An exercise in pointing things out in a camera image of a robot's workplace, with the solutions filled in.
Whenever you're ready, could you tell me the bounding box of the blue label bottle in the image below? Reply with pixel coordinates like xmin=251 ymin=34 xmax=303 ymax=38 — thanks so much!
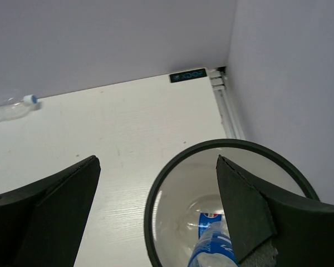
xmin=188 ymin=213 xmax=239 ymax=267

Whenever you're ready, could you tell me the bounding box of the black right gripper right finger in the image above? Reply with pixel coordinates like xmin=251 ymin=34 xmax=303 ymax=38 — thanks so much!
xmin=217 ymin=156 xmax=334 ymax=266

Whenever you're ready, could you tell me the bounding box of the clear bottle at back wall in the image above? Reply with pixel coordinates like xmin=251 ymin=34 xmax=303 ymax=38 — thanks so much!
xmin=0 ymin=95 xmax=39 ymax=122

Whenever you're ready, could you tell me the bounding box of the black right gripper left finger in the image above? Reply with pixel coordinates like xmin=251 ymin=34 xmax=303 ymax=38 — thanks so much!
xmin=0 ymin=156 xmax=101 ymax=267

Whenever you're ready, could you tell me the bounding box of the aluminium table rail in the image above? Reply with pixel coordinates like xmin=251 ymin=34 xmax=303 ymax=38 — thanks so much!
xmin=208 ymin=67 xmax=245 ymax=140

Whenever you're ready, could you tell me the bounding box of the black logo sticker right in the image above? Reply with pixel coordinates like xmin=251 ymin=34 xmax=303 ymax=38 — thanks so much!
xmin=169 ymin=68 xmax=208 ymax=83

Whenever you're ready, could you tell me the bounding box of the white bin black rim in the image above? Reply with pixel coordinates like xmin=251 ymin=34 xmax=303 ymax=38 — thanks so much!
xmin=144 ymin=139 xmax=318 ymax=266

